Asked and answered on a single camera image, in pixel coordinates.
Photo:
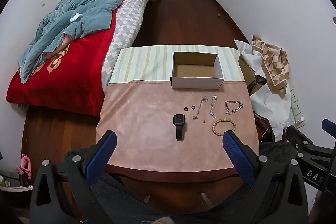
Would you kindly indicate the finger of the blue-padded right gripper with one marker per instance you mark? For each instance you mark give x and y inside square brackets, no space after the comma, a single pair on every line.
[276,190]

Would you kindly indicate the checkered mattress sheet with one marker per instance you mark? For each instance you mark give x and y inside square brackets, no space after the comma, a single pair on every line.
[129,18]

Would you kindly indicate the pink slipper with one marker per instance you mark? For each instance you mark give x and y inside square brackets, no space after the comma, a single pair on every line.
[25,167]

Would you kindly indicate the white cardboard box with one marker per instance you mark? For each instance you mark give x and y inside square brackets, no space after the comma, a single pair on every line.
[197,71]

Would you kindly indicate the brown geometric patterned bag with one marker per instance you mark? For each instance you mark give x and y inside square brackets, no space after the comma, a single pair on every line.
[275,65]

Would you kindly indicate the white wall power socket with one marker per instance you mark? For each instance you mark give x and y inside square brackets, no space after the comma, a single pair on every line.
[296,109]

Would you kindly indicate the black smartwatch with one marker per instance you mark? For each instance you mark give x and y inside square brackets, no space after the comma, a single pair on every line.
[179,121]

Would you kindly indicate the red bed blanket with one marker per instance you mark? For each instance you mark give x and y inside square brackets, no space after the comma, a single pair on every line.
[71,80]

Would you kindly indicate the striped green beige cloth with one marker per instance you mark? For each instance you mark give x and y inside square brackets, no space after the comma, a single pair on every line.
[155,63]

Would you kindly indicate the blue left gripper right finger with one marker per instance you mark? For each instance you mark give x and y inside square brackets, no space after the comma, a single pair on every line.
[329,127]

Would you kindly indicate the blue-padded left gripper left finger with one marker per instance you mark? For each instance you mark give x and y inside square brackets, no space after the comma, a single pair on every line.
[49,203]

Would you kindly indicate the teal blue quilt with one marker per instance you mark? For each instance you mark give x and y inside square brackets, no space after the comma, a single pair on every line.
[70,20]

